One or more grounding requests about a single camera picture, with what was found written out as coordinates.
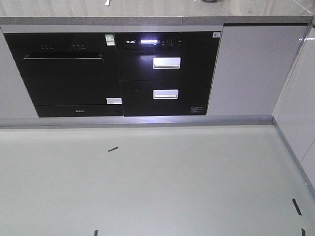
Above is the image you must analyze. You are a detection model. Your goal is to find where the black disinfection cabinet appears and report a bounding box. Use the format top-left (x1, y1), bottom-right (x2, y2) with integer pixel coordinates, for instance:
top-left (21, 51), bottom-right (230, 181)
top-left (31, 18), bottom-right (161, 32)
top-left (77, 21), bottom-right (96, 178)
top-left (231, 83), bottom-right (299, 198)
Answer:
top-left (115, 31), bottom-right (221, 117)

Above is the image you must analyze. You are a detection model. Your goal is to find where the black built-in dishwasher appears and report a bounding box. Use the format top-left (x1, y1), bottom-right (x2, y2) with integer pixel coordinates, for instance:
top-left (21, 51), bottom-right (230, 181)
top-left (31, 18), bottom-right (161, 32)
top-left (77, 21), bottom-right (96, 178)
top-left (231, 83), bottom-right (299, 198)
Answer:
top-left (4, 32), bottom-right (123, 118)

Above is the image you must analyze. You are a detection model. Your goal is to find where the grey cabinet door right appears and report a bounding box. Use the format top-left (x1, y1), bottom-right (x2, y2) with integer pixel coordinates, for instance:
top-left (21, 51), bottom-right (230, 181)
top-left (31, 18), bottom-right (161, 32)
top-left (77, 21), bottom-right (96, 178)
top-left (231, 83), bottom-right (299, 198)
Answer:
top-left (207, 26), bottom-right (307, 116)

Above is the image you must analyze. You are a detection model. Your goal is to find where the grey cabinet door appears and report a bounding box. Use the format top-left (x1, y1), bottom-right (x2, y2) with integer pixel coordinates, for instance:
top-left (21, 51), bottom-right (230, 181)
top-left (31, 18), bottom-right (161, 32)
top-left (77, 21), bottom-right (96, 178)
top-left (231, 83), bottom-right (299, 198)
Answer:
top-left (207, 26), bottom-right (307, 116)
top-left (0, 33), bottom-right (38, 119)

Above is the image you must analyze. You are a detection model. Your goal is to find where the grey cabinet door left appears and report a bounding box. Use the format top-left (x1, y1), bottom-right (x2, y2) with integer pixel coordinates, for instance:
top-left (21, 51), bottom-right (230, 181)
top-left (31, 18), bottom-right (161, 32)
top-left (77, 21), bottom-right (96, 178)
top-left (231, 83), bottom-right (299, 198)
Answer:
top-left (0, 33), bottom-right (38, 119)

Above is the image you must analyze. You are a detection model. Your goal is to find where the black tape strip right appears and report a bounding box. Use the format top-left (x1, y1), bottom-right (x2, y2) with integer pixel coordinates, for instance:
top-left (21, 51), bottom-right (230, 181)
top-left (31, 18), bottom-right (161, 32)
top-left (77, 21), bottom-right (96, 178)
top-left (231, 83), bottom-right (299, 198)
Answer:
top-left (292, 199), bottom-right (302, 216)

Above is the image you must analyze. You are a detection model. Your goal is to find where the lower silver drawer handle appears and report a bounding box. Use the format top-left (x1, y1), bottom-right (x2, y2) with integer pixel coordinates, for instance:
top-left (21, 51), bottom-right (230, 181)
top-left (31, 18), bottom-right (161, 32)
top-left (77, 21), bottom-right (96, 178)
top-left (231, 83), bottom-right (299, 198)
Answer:
top-left (153, 89), bottom-right (179, 100)

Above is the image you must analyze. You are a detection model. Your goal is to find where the silver drawer handle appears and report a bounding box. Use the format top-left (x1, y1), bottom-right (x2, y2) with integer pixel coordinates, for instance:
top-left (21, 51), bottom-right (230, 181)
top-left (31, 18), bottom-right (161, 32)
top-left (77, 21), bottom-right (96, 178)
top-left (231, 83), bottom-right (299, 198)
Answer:
top-left (153, 89), bottom-right (179, 100)
top-left (153, 57), bottom-right (181, 69)

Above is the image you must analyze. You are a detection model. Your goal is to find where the upper silver drawer handle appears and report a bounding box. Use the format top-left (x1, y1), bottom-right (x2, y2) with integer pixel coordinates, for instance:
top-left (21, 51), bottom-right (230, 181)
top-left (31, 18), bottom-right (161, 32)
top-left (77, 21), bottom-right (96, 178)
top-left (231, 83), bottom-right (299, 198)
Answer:
top-left (153, 57), bottom-right (181, 69)

